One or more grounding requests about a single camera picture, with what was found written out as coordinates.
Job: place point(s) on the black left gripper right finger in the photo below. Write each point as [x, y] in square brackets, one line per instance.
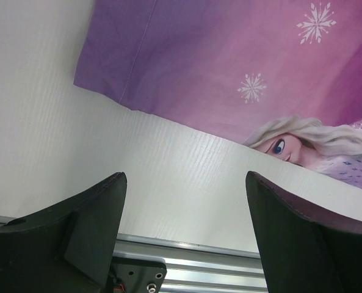
[303, 246]

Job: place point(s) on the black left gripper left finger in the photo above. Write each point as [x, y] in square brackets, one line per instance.
[66, 247]

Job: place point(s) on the purple princess cloth placemat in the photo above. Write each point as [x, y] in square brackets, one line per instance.
[281, 77]

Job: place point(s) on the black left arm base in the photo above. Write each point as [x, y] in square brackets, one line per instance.
[135, 276]

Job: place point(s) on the aluminium mounting rail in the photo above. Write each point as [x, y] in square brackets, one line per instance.
[191, 268]

